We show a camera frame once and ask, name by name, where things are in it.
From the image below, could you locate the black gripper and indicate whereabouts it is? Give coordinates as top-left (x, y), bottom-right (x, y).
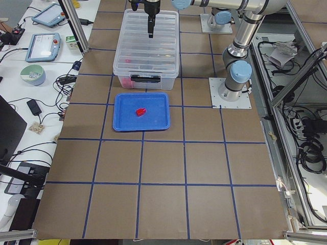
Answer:
top-left (143, 0), bottom-right (161, 38)

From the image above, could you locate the clear plastic box lid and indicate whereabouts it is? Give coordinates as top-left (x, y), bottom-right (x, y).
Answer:
top-left (113, 9), bottom-right (179, 74)

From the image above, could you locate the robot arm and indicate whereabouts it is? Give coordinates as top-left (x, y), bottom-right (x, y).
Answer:
top-left (187, 0), bottom-right (286, 102)
top-left (129, 1), bottom-right (233, 38)

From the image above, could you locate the clear plastic storage box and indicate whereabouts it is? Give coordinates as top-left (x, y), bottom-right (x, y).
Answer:
top-left (113, 70), bottom-right (178, 90)

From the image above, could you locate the blue plastic tray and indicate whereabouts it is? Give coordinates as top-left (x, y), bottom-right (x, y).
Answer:
top-left (112, 92), bottom-right (171, 132)

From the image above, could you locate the black power adapter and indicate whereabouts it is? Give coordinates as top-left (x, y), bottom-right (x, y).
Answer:
top-left (79, 18), bottom-right (94, 26)

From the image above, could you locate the green white carton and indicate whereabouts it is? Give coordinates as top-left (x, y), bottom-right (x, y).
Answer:
top-left (65, 36), bottom-right (79, 50)

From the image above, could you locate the teach pendant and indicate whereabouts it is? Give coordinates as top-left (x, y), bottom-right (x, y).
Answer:
top-left (25, 33), bottom-right (61, 63)
top-left (32, 3), bottom-right (65, 28)

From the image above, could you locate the light blue bowl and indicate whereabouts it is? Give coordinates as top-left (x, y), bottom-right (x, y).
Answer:
top-left (20, 64), bottom-right (46, 86)

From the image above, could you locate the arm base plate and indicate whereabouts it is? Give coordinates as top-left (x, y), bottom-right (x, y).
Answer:
top-left (209, 78), bottom-right (252, 109)
top-left (200, 14), bottom-right (232, 35)

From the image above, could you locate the aluminium frame post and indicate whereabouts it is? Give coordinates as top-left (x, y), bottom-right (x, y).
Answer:
top-left (58, 0), bottom-right (89, 54)

